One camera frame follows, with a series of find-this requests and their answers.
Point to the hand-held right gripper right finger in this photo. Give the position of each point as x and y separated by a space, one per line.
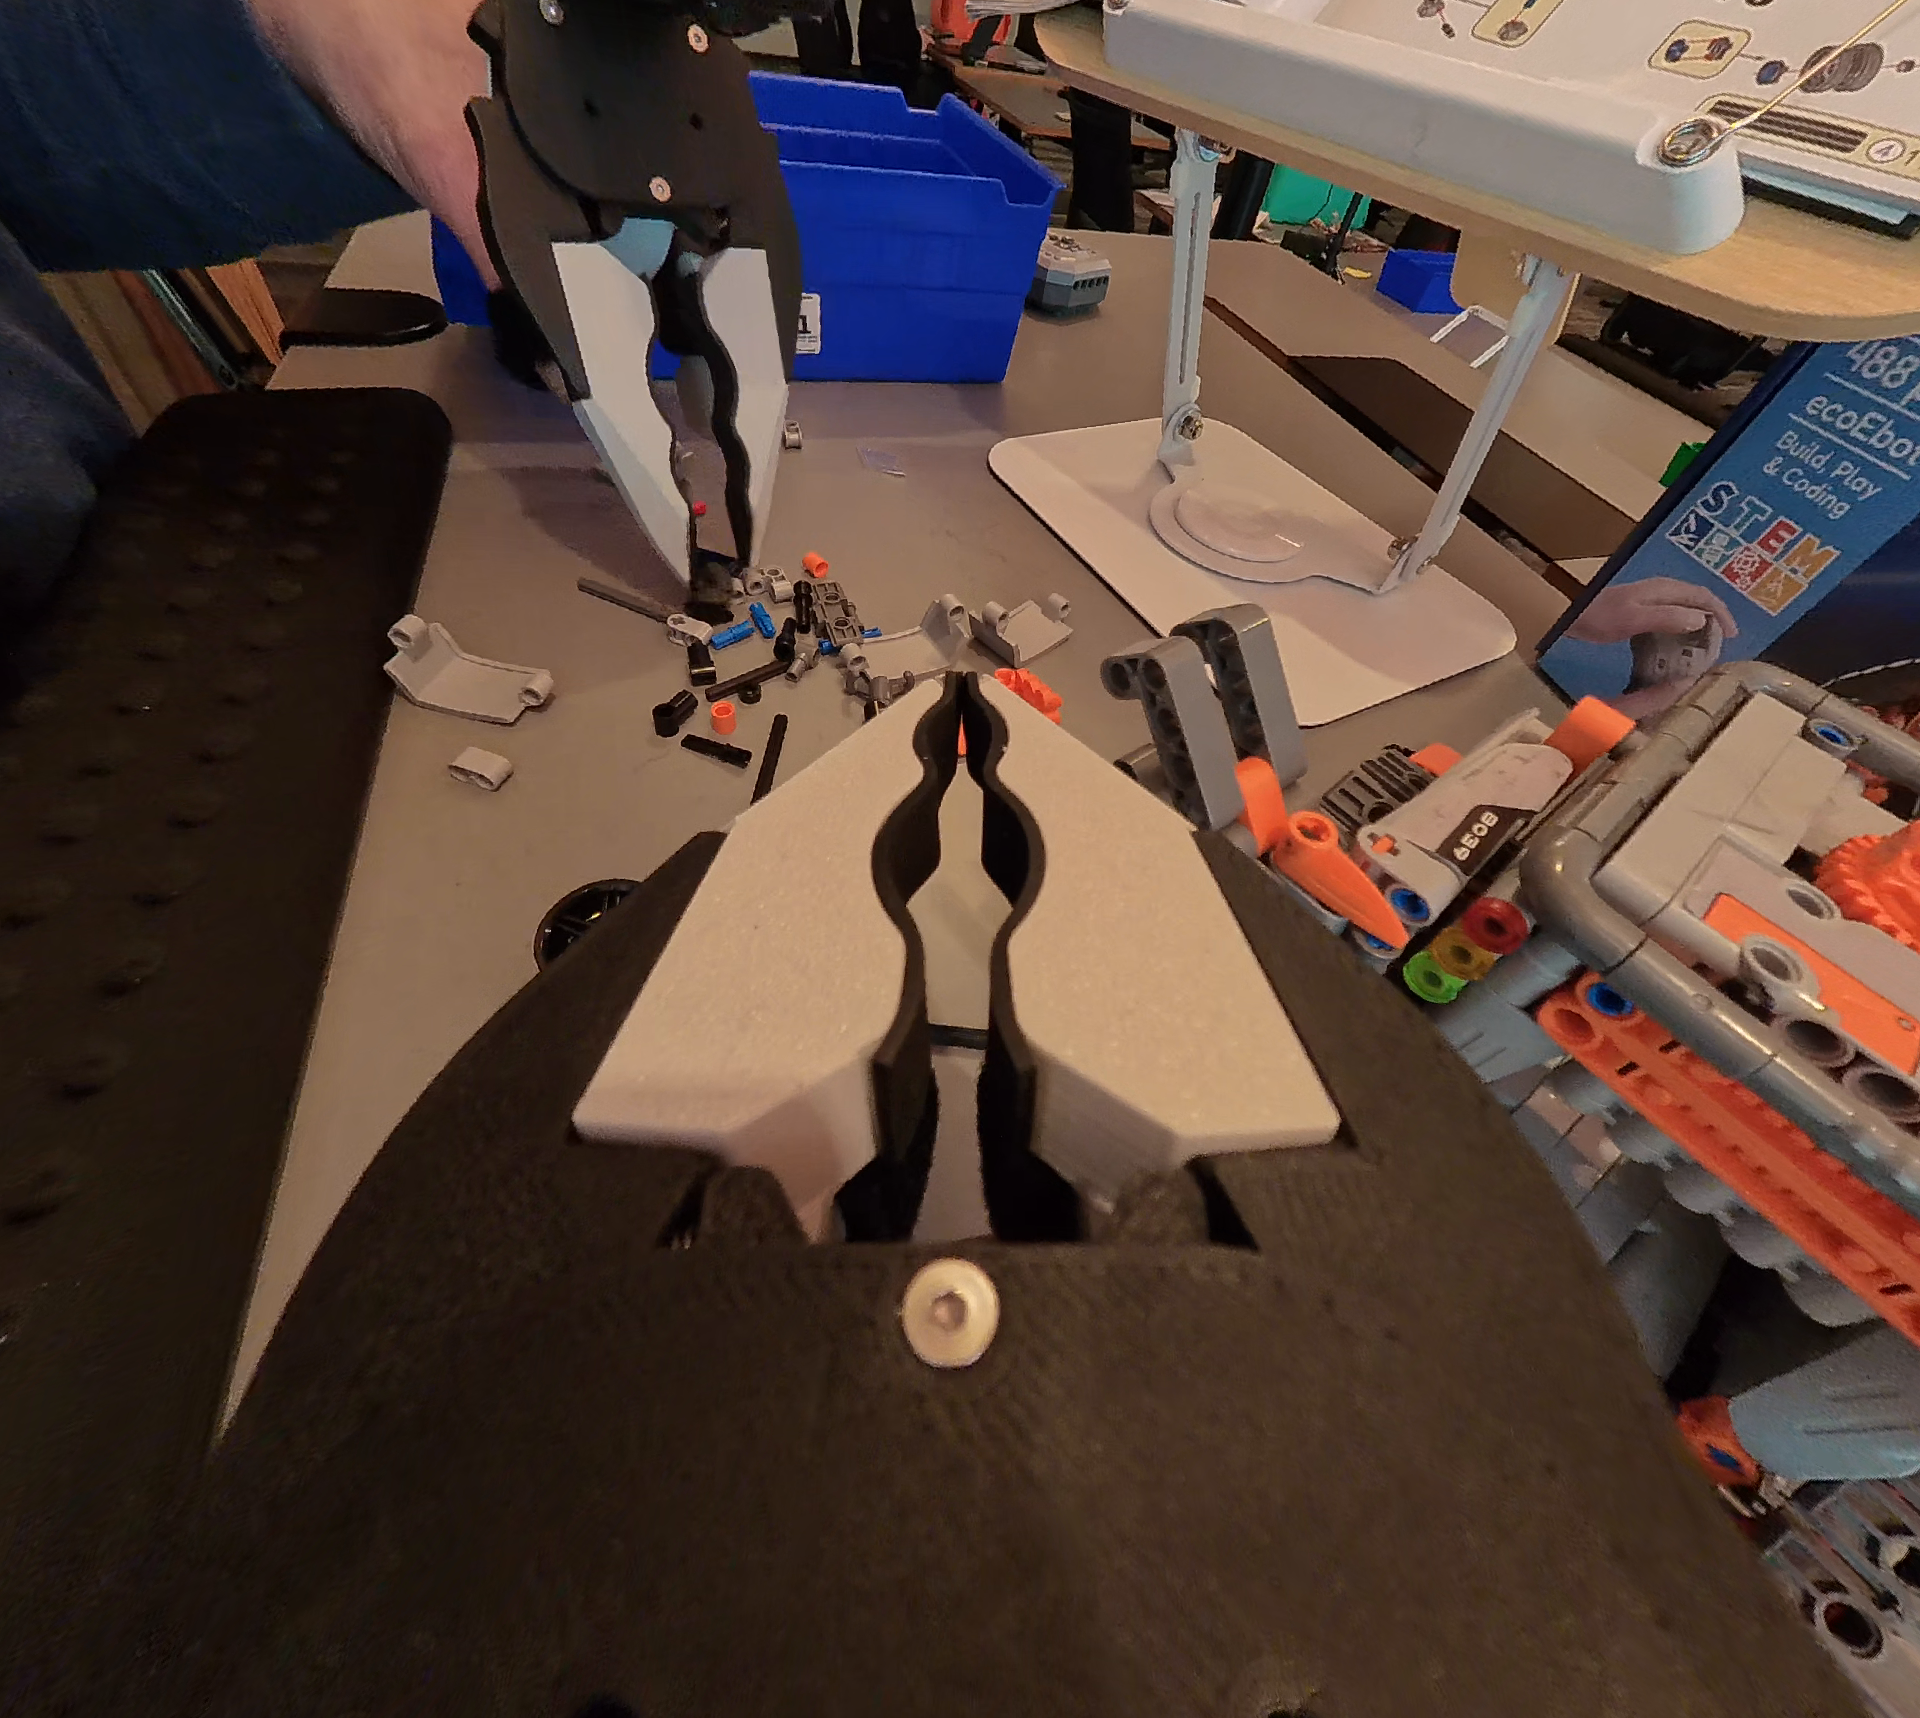
1171 999

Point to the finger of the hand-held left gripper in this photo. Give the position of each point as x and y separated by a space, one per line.
614 369
758 398

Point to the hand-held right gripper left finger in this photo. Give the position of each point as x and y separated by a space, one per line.
750 999

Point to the blue plastic bin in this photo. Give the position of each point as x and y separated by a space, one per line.
900 249

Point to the person's left forearm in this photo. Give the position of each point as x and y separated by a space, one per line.
150 83

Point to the person's left hand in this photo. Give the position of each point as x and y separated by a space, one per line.
405 83

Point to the clear plastic scrap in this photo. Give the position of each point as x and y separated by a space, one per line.
882 461

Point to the black spoked wheel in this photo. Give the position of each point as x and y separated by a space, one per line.
579 916

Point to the dark grey axle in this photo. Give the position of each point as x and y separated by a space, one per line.
622 599

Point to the black chair armrest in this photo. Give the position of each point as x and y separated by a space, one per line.
369 320

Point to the black pin connector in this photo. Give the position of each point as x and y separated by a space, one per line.
675 712

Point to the grey curved panel piece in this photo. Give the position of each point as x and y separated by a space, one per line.
945 627
1028 635
464 683

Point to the grey battery module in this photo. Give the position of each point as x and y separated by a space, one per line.
1069 275

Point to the orange sloped panel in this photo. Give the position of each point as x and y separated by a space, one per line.
1033 695

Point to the small grey beam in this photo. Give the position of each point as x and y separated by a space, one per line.
480 770

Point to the white book stand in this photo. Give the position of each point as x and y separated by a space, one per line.
1274 548

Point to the grey orange toy tracked robot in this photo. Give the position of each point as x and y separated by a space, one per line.
1695 938

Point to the green box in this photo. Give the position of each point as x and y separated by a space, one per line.
1304 200

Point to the black dimpled pad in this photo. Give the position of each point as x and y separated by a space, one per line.
194 773

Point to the small blue bin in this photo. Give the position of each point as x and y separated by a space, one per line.
1419 280

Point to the blue kit box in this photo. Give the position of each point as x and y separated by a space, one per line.
1771 503

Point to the dark grey frame connector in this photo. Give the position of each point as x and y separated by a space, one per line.
828 608

